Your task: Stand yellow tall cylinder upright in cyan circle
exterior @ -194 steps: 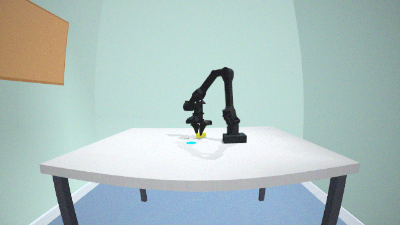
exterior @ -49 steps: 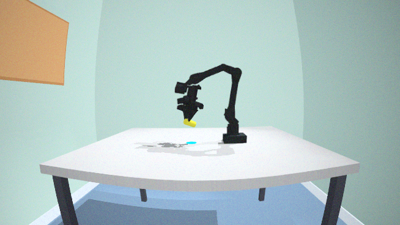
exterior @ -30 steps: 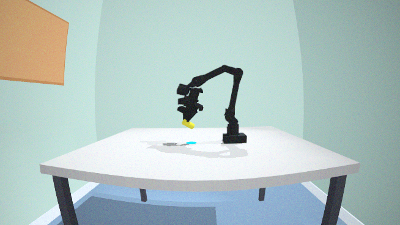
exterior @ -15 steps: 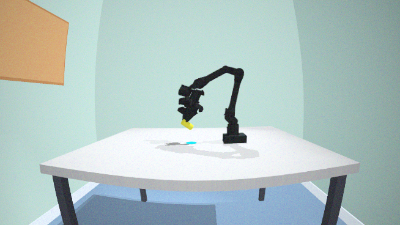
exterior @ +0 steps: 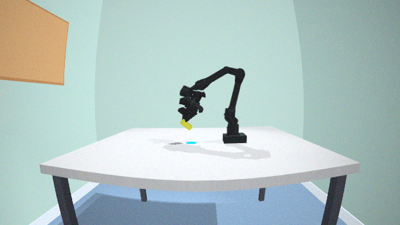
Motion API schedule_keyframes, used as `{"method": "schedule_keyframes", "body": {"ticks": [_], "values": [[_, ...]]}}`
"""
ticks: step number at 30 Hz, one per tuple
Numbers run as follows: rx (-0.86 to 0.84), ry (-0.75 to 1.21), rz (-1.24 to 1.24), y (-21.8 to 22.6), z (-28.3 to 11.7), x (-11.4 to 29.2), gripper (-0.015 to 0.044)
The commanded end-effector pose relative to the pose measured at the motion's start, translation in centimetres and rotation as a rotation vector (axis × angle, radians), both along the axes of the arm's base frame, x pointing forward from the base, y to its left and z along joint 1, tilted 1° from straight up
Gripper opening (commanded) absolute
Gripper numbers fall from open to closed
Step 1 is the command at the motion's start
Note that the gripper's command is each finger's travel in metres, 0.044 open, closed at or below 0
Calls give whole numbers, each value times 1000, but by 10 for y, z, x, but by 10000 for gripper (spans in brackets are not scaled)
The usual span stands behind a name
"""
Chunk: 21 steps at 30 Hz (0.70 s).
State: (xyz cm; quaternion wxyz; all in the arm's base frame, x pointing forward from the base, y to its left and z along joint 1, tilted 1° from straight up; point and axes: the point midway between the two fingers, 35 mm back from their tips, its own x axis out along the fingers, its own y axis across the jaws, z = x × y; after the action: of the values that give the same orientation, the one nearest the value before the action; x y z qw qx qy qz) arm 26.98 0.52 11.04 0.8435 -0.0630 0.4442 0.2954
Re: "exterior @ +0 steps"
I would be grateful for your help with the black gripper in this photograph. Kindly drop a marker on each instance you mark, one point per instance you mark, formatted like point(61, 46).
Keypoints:
point(191, 111)

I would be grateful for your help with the yellow cylinder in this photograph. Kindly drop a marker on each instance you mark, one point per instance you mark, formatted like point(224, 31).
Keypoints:
point(186, 124)

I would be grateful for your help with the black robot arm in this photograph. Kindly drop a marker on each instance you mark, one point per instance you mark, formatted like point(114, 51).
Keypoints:
point(187, 92)

